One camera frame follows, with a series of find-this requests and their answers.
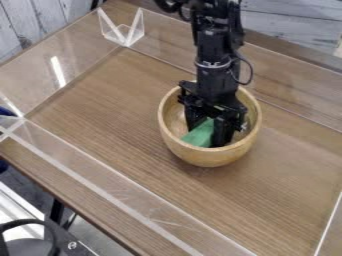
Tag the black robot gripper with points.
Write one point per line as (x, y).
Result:
(210, 98)

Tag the green rectangular block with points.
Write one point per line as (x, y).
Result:
(199, 136)

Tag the brown wooden bowl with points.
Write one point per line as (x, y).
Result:
(206, 157)

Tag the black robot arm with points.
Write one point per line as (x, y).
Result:
(217, 29)

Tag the clear acrylic barrier panel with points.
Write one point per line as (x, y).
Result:
(91, 91)

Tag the black table leg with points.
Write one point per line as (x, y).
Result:
(56, 211)

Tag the blue object at left edge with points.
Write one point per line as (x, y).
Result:
(7, 112)

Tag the grey base with bolt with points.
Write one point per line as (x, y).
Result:
(51, 246)

